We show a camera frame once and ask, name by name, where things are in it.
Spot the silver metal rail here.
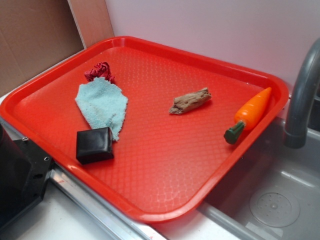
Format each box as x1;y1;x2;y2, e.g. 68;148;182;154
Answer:
0;117;161;240

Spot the crumpled red fabric piece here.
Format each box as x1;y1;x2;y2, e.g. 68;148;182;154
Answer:
84;61;115;83

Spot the brown wood chip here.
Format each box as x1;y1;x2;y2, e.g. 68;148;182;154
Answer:
168;87;212;115

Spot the light blue cloth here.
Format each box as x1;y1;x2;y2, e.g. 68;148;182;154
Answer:
75;77;128;142

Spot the red plastic tray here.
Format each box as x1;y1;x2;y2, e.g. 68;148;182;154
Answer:
0;36;289;223

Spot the black rectangular block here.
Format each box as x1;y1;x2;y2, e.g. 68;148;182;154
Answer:
76;127;114;165

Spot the brown cardboard panel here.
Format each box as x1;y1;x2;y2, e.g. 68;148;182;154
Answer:
0;0;114;96

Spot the grey toy sink basin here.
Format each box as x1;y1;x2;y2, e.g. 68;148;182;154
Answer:
199;119;320;240

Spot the orange toy carrot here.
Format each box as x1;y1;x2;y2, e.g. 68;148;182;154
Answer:
223;87;272;145

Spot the grey toy faucet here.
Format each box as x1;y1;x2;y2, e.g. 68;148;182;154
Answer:
283;39;320;149

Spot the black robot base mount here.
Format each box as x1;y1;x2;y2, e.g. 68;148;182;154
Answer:
0;126;53;230

